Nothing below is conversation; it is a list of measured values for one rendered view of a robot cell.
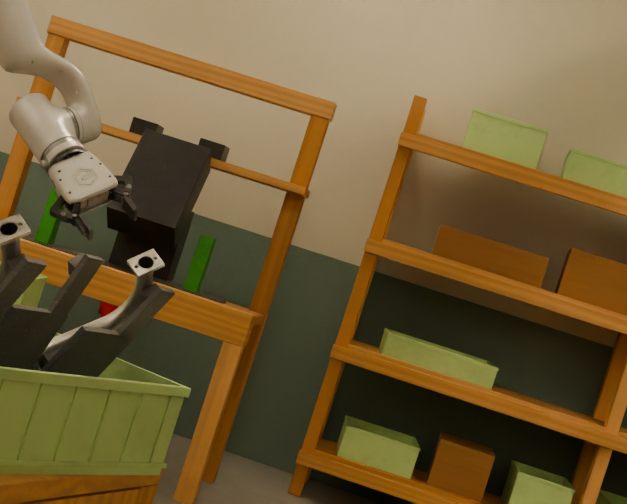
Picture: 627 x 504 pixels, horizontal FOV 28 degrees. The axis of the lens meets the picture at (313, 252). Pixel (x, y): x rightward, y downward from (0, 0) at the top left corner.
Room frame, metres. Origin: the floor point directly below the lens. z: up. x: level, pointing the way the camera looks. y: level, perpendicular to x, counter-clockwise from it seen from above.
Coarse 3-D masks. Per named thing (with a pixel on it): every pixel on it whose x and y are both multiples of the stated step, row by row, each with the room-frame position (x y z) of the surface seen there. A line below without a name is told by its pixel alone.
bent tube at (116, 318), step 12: (144, 252) 2.22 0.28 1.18; (132, 264) 2.20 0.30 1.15; (144, 264) 2.24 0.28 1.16; (156, 264) 2.21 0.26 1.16; (144, 276) 2.22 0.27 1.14; (132, 300) 2.28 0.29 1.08; (120, 312) 2.28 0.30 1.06; (132, 312) 2.29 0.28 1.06; (96, 324) 2.27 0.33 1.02; (108, 324) 2.28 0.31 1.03; (120, 324) 2.29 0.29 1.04; (60, 336) 2.23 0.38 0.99; (48, 348) 2.21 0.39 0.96; (60, 348) 2.23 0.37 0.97
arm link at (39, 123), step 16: (32, 96) 2.37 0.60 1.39; (16, 112) 2.37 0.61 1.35; (32, 112) 2.35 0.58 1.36; (48, 112) 2.36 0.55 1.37; (64, 112) 2.38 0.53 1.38; (16, 128) 2.38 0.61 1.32; (32, 128) 2.34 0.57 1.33; (48, 128) 2.33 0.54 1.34; (64, 128) 2.35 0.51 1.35; (32, 144) 2.34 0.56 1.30; (48, 144) 2.32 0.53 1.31
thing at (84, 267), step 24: (72, 264) 2.11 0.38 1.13; (96, 264) 2.13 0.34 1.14; (72, 288) 2.12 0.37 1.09; (24, 312) 2.06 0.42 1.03; (48, 312) 2.11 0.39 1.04; (0, 336) 2.05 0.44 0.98; (24, 336) 2.10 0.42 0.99; (48, 336) 2.15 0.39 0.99; (0, 360) 2.09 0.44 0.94; (24, 360) 2.14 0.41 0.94
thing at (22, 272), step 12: (12, 264) 1.94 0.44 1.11; (24, 264) 1.93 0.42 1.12; (36, 264) 1.94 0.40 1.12; (12, 276) 1.93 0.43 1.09; (24, 276) 1.95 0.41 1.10; (36, 276) 1.96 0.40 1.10; (0, 288) 1.94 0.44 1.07; (12, 288) 1.95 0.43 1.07; (24, 288) 1.97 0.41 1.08; (0, 300) 1.96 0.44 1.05; (12, 300) 1.97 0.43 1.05; (0, 312) 1.98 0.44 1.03
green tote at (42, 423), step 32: (0, 384) 1.90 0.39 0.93; (32, 384) 1.96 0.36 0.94; (64, 384) 2.02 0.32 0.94; (96, 384) 2.08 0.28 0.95; (128, 384) 2.15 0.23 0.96; (160, 384) 2.24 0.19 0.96; (0, 416) 1.92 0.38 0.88; (32, 416) 1.98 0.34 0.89; (64, 416) 2.05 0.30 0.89; (96, 416) 2.11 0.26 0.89; (128, 416) 2.18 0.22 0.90; (160, 416) 2.26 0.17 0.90; (0, 448) 1.94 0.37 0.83; (32, 448) 2.00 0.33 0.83; (64, 448) 2.07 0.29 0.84; (96, 448) 2.14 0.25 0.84; (128, 448) 2.21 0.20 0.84; (160, 448) 2.29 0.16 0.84
